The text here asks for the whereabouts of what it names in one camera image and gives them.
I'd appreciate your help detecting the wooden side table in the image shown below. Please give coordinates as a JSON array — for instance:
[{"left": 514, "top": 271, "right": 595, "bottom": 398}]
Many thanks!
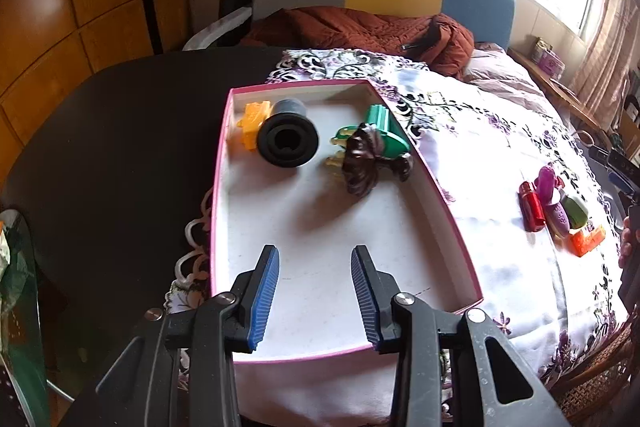
[{"left": 506, "top": 48, "right": 612, "bottom": 150}]

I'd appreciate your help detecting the purple gift box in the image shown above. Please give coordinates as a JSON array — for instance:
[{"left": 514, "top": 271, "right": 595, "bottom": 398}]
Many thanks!
[{"left": 530, "top": 37, "right": 565, "bottom": 80}]

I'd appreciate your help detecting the pink curtain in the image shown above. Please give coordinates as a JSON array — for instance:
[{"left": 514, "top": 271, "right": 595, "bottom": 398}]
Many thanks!
[{"left": 570, "top": 0, "right": 639, "bottom": 113}]

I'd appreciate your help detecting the red translucent cylinder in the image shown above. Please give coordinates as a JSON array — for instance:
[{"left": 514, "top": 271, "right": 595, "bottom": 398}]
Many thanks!
[{"left": 518, "top": 181, "right": 546, "bottom": 232}]

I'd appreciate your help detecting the rust red quilted blanket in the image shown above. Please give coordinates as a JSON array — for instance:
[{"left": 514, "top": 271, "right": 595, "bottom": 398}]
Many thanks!
[{"left": 241, "top": 6, "right": 475, "bottom": 78}]

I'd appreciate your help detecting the pink edged cardboard box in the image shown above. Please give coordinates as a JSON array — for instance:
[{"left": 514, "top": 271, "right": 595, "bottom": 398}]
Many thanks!
[{"left": 210, "top": 80, "right": 483, "bottom": 365}]

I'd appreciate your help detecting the orange cube block toy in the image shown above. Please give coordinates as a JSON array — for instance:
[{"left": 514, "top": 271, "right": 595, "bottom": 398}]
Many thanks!
[{"left": 568, "top": 225, "right": 606, "bottom": 258}]

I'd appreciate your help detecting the green plastic toy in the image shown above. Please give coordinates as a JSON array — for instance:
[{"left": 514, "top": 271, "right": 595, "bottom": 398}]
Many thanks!
[{"left": 326, "top": 104, "right": 410, "bottom": 167}]

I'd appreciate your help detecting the white embroidered floral tablecloth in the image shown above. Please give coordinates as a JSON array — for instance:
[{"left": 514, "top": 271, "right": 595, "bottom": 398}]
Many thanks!
[{"left": 164, "top": 48, "right": 629, "bottom": 427}]

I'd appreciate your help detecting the white green plug-in device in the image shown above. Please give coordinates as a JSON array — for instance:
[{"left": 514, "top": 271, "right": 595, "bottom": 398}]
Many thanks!
[{"left": 560, "top": 190, "right": 589, "bottom": 230}]

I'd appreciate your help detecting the purple carved oval case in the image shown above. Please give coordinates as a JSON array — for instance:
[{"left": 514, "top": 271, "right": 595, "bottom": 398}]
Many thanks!
[{"left": 544, "top": 202, "right": 570, "bottom": 239}]

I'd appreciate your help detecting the person right hand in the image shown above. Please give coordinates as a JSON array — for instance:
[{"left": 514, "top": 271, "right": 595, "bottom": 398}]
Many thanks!
[{"left": 618, "top": 217, "right": 639, "bottom": 269}]

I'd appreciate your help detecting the small orange plastic piece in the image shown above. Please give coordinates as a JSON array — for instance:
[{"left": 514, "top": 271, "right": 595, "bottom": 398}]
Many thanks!
[{"left": 236, "top": 101, "right": 272, "bottom": 150}]

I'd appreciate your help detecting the wicker chair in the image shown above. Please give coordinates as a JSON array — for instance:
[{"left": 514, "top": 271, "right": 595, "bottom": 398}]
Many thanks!
[{"left": 550, "top": 315, "right": 639, "bottom": 426}]

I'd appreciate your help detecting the black cylindrical spool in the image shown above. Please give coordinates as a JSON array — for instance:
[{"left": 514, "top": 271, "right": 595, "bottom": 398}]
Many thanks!
[{"left": 256, "top": 98, "right": 319, "bottom": 168}]

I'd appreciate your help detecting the magenta plastic toy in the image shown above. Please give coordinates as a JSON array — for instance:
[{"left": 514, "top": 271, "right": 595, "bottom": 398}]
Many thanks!
[{"left": 534, "top": 165, "right": 564, "bottom": 207}]

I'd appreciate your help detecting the pale pink pillow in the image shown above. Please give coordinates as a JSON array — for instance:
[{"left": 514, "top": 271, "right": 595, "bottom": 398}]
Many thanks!
[{"left": 462, "top": 42, "right": 560, "bottom": 118}]

